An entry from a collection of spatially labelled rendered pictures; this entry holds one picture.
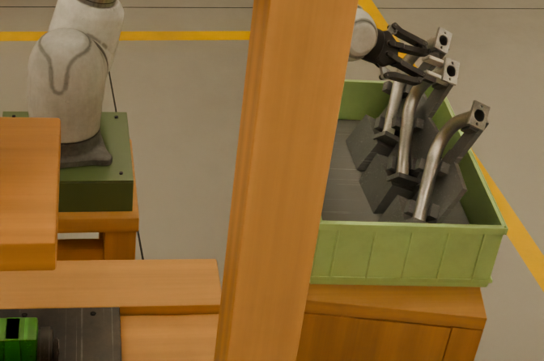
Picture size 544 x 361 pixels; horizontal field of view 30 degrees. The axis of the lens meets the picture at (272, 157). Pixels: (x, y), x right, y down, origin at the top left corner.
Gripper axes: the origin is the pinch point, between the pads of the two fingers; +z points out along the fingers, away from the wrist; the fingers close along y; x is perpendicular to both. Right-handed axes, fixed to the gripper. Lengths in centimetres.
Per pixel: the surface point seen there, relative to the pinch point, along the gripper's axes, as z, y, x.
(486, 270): 19.8, -41.5, -1.7
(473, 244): 12.6, -37.5, -5.1
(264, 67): -81, -49, -90
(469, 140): 5.9, -16.3, -7.9
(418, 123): 4.2, -9.4, 10.5
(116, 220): -55, -46, 33
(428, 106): 5.8, -4.9, 9.7
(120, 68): -6, 57, 237
